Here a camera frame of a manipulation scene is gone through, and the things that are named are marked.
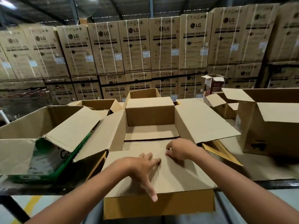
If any person's left hand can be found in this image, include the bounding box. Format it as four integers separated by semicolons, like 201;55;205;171
113;152;162;203

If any person's right hand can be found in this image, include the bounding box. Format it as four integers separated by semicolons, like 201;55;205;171
165;138;199;161

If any person's right forearm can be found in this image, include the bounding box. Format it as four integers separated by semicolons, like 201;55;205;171
190;146;299;224

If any person's left forearm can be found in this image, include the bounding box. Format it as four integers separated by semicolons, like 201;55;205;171
23;161;134;224

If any flat yellowish cardboard piece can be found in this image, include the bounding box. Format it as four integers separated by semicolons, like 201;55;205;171
201;139;244;167

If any small open cardboard box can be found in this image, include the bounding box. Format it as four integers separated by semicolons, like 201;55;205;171
126;88;162;103

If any open cardboard box with flaps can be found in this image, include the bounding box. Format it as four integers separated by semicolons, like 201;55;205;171
204;92;240;120

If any small red white carton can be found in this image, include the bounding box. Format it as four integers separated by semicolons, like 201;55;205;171
201;74;225;95

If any low open cardboard box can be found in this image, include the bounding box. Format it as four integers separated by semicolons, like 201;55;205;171
67;99;123;116

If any large open cardboard box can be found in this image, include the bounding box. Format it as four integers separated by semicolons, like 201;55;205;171
221;88;299;159

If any stack of washing machine boxes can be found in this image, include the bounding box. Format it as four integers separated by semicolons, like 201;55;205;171
0;2;299;103

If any cardboard box with green print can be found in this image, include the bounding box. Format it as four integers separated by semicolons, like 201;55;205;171
0;106;104;184

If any plastic-wrapped pallet of boxes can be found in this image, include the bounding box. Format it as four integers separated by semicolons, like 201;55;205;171
0;87;55;125

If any black metal table frame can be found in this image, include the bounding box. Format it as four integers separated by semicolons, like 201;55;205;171
0;195;32;224

